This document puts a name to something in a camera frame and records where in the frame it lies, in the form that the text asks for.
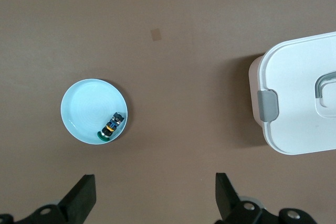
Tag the green push button switch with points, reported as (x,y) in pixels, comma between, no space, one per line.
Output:
(110,127)

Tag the light blue round plate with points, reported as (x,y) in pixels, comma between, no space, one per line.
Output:
(86,103)

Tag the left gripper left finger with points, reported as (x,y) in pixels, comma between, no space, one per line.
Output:
(76,203)

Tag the white lidded storage box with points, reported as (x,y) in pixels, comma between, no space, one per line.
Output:
(296,119)

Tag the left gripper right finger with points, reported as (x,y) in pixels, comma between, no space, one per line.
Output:
(231,208)

